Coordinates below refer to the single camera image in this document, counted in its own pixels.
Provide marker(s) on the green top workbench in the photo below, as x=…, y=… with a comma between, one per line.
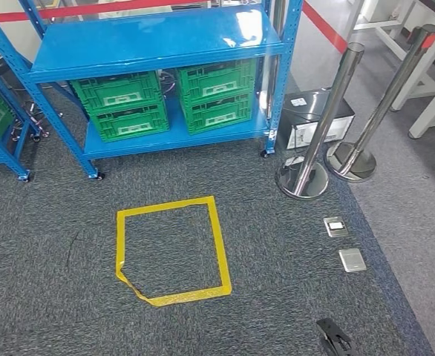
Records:
x=431, y=115

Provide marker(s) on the black box with white label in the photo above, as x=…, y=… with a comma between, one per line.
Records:
x=303, y=113

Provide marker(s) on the chrome stanchion with round base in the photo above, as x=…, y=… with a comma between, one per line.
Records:
x=328, y=118
x=389, y=98

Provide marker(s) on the metal floor socket plate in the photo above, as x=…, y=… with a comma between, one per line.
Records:
x=352, y=260
x=335, y=227

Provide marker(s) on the red barrier belt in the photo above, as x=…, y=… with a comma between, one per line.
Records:
x=91, y=9
x=325, y=27

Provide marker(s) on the chrome chair base with casters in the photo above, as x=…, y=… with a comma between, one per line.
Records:
x=35, y=118

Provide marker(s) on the black-topped stanchion post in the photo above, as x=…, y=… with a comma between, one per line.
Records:
x=279, y=19

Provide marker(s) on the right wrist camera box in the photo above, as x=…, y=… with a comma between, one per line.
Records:
x=332, y=339

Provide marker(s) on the white frame workbench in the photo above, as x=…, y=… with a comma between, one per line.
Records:
x=411, y=91

